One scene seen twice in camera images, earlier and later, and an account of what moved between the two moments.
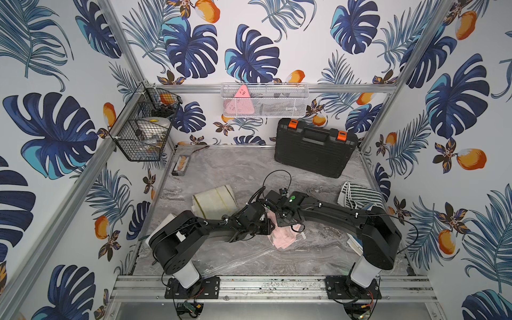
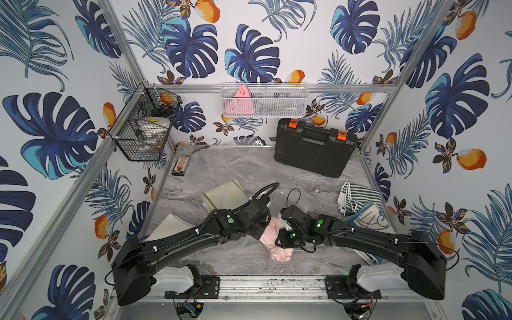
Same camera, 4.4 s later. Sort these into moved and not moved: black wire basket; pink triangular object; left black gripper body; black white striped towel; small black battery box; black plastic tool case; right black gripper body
Moved: right black gripper body
Not moved: left black gripper body; black white striped towel; pink triangular object; small black battery box; black wire basket; black plastic tool case
